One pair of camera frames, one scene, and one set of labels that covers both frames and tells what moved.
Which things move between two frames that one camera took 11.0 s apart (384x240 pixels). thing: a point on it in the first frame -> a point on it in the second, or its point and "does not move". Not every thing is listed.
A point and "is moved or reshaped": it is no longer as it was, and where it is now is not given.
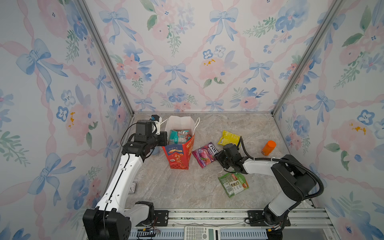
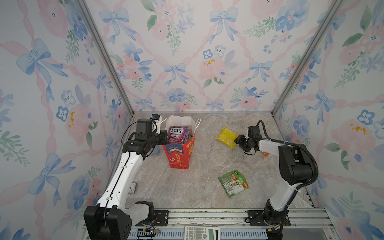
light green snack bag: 234,183 does not move
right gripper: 220,155 -> 239,140
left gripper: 163,135 does not move
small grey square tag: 133,187 does not move
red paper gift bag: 181,132 does not move
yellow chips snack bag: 228,138 is moved or reshaped
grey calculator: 202,233 does not move
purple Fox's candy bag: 205,155 -> 177,134
